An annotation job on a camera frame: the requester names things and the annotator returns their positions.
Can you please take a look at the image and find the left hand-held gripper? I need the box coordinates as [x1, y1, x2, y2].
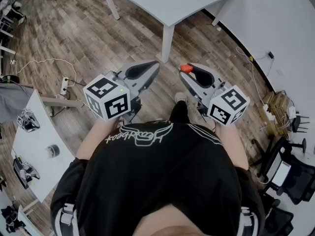
[83, 60, 160, 122]

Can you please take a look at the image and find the white cable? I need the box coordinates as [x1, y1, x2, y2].
[235, 46, 268, 108]
[11, 58, 77, 86]

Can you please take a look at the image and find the black tape roll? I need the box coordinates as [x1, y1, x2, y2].
[45, 144, 61, 159]

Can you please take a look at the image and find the wooden crate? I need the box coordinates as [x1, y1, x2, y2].
[262, 91, 296, 135]

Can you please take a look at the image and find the person's face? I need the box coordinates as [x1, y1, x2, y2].
[137, 204, 237, 236]

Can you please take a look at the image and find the person's black t-shirt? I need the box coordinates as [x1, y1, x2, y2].
[50, 121, 266, 236]

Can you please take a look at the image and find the grey backpack strap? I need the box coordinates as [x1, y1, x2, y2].
[59, 203, 76, 236]
[240, 206, 257, 236]

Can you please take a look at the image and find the person's black trouser leg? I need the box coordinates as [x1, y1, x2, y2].
[169, 101, 190, 124]

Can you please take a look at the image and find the white side table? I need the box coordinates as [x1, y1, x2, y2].
[11, 89, 84, 204]

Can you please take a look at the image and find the silver laptop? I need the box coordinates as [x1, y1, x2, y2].
[270, 160, 292, 186]

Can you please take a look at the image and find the grey cloth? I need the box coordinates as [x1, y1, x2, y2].
[0, 84, 34, 125]

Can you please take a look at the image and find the person's left forearm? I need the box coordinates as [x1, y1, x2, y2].
[76, 118, 124, 161]

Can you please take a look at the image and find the person's right forearm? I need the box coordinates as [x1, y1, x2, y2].
[214, 124, 249, 171]

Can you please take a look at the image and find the white power strip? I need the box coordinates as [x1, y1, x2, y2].
[262, 103, 276, 120]
[60, 77, 69, 95]

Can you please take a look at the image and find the black office chair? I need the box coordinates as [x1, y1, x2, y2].
[253, 136, 315, 205]

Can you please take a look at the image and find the black mesh chair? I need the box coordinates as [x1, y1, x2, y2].
[263, 198, 295, 236]

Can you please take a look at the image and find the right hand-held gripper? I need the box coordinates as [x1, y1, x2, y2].
[179, 62, 251, 127]

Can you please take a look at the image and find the black router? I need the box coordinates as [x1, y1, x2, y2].
[290, 114, 310, 134]

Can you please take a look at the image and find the spare grey hand-held gripper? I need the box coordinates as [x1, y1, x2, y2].
[12, 156, 40, 189]
[17, 109, 40, 133]

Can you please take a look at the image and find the person's beige shoe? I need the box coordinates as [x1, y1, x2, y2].
[174, 92, 189, 105]

